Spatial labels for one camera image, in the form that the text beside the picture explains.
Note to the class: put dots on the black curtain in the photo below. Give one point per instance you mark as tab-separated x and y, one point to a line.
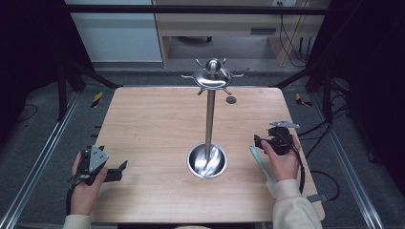
28	47
372	63

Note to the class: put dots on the light blue kitchen spatula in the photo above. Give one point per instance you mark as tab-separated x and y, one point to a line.
258	160

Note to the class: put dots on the person's left hand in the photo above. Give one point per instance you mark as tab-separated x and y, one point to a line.
83	195

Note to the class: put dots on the black frame crossbar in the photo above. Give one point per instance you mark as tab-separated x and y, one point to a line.
191	9

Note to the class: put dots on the white cabinet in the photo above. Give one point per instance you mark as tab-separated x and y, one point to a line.
117	35

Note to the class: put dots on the black metal stand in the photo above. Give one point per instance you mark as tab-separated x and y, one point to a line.
326	92
62	92

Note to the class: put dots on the steel utensil rack with hooks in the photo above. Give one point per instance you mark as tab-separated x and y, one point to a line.
209	114

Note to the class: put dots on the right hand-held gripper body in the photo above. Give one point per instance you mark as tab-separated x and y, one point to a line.
281	140

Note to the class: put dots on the person's beige clothing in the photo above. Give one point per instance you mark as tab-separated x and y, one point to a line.
191	227

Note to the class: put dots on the grey table grommet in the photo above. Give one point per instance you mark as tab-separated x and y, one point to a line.
231	100

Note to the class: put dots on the aluminium floor rail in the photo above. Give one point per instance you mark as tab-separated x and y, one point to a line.
350	165
35	159

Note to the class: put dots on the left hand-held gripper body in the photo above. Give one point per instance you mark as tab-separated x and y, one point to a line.
97	159

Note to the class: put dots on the person's right hand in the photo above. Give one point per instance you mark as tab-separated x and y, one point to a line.
283	165

